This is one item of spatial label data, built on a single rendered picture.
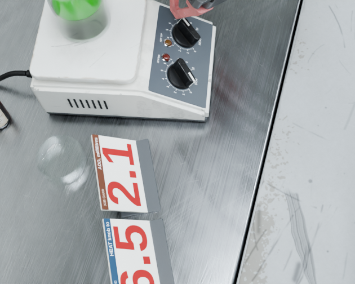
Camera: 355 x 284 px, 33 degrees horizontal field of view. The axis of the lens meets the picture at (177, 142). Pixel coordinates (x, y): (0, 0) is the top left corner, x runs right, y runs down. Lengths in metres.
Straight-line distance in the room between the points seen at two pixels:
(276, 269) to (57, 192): 0.26
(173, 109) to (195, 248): 0.16
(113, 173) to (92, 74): 0.11
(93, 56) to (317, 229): 0.31
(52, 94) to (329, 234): 0.34
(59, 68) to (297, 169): 0.29
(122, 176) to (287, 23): 0.29
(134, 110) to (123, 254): 0.17
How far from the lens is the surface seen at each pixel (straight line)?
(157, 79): 0.68
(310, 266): 0.66
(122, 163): 0.68
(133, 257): 0.64
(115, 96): 0.67
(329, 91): 0.74
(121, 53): 0.67
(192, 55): 0.71
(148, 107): 0.69
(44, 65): 0.68
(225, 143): 0.70
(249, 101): 0.73
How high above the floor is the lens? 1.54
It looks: 65 degrees down
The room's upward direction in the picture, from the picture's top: 10 degrees counter-clockwise
